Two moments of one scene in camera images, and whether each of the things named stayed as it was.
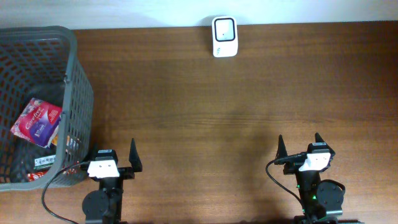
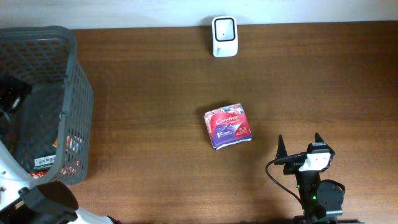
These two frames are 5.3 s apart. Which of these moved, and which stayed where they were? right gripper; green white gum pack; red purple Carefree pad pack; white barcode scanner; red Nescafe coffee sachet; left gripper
Moved: left gripper; red purple Carefree pad pack
Stayed: red Nescafe coffee sachet; green white gum pack; right gripper; white barcode scanner
